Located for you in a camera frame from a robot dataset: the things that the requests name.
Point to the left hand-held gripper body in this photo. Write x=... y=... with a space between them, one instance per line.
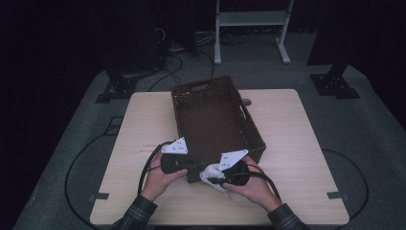
x=174 y=161

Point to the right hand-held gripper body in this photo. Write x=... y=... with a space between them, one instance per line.
x=237 y=174

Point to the white knitted cloth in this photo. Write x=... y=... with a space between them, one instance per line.
x=212 y=174

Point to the brown wicker basket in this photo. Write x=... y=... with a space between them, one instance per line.
x=214 y=121

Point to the person's right hand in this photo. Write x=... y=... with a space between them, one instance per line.
x=255 y=191

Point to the person's left hand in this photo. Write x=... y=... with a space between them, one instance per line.
x=159 y=182

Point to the black tape square outline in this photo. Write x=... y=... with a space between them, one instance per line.
x=108 y=126

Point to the grey tape strip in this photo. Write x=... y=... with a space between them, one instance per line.
x=99 y=196
x=337 y=195

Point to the black stand base with struts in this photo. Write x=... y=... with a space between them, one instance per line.
x=118 y=87

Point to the black stand base with bolts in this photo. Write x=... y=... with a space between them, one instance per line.
x=335 y=86

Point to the white metal stand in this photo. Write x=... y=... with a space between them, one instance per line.
x=252 y=18

